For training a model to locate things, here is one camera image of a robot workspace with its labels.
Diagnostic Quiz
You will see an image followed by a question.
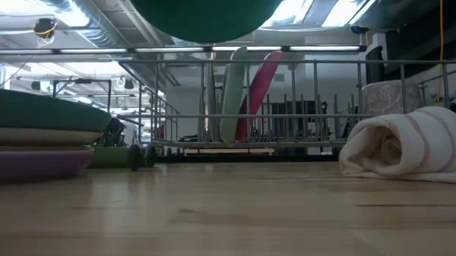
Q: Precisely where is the spiral silver ventilation duct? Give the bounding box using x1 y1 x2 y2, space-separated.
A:
39 0 123 50

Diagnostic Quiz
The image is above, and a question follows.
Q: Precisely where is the light wooden desk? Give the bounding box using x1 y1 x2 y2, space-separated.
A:
182 144 276 158

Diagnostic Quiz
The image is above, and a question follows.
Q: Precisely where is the pink plate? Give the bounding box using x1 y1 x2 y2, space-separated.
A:
231 50 289 143

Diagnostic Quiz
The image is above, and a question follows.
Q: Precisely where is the grey plate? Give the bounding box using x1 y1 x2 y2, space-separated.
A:
204 62 220 143

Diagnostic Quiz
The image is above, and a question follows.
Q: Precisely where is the background black rig frame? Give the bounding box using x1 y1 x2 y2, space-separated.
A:
51 77 114 116

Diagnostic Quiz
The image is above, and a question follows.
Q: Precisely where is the dark green plate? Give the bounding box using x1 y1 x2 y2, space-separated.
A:
127 0 291 47

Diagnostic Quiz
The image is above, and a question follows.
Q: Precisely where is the purple plate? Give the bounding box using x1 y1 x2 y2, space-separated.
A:
0 143 97 185

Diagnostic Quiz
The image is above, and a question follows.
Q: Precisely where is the black overhead camera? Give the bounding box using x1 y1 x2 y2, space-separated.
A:
32 17 59 48

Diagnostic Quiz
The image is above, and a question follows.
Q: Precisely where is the black metal rig frame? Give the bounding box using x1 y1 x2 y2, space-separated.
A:
152 148 343 169

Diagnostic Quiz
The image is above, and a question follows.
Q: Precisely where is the teal plate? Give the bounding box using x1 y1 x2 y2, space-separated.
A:
0 81 113 136

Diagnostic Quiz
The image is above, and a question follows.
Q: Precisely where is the grey wire dish rack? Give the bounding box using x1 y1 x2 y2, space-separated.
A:
113 46 456 173

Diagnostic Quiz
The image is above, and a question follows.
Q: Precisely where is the pale sage green plate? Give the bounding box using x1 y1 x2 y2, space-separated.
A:
216 45 252 144

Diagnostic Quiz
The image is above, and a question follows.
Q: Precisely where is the white striped towel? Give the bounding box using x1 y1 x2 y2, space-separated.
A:
336 104 456 189

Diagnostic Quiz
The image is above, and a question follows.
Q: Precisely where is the yellow cable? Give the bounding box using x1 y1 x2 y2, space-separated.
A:
431 0 448 105

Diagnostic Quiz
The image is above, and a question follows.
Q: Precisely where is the long ceiling strip light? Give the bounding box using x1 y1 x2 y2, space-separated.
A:
0 35 368 65

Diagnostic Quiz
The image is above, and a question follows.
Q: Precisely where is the beige plate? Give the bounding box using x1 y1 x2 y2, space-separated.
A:
0 122 104 149

